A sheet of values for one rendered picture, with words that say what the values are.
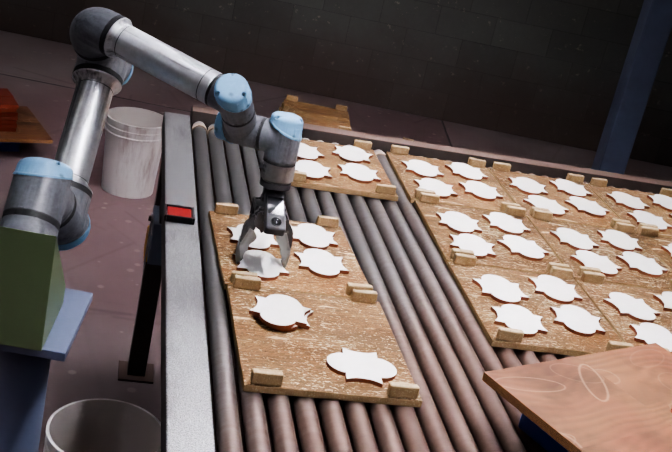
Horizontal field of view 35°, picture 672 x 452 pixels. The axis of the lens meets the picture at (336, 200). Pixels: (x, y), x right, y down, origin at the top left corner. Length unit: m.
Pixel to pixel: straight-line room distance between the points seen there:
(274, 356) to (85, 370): 1.73
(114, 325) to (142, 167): 1.27
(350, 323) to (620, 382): 0.57
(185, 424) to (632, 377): 0.88
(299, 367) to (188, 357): 0.22
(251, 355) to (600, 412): 0.66
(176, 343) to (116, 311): 2.04
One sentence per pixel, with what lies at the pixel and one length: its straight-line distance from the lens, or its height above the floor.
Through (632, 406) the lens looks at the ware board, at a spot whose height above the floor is 1.04.
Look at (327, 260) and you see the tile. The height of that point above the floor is 0.95.
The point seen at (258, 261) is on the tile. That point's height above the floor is 0.95.
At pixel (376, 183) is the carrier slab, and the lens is 3.19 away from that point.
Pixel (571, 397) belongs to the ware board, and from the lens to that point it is 2.06.
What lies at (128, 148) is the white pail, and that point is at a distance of 5.11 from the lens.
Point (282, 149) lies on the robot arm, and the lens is 2.37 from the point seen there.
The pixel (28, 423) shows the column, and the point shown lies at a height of 0.64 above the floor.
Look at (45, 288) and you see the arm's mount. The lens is 2.09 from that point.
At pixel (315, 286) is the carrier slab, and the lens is 2.44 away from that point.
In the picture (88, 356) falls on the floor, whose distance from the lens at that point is 3.86.
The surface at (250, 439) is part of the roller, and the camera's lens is 1.91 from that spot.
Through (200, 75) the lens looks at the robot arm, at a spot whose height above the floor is 1.36.
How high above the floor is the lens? 1.96
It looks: 20 degrees down
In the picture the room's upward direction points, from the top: 13 degrees clockwise
